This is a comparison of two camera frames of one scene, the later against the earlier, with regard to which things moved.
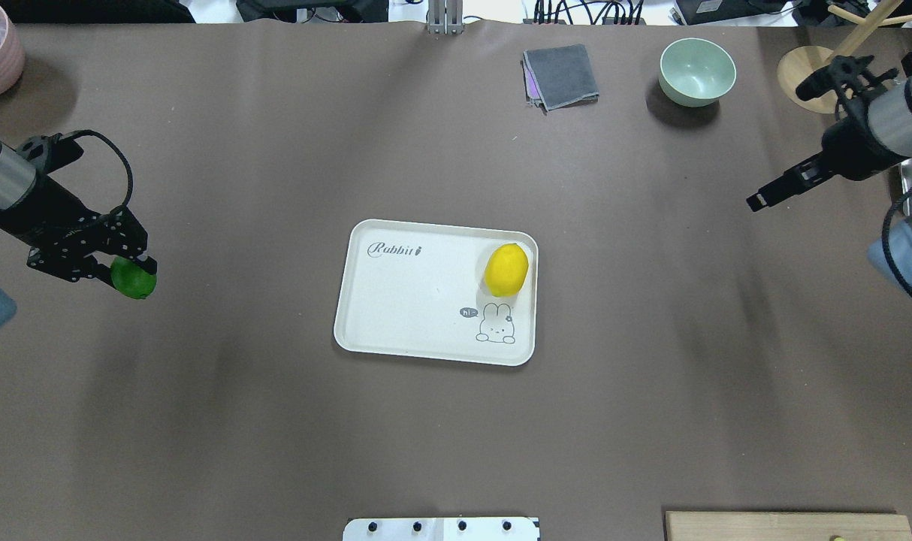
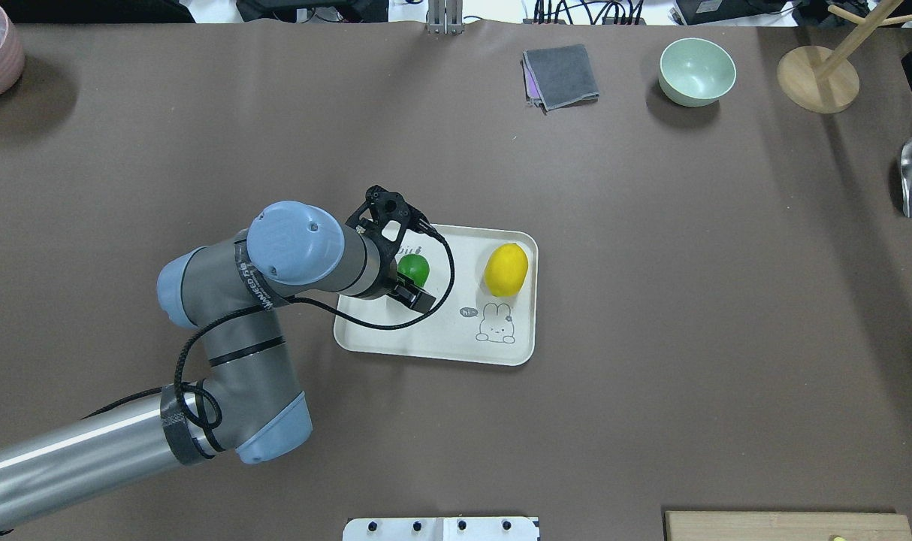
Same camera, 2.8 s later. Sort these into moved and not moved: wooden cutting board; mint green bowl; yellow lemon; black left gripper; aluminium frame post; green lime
Moved: black left gripper; green lime
Not moved: yellow lemon; aluminium frame post; mint green bowl; wooden cutting board
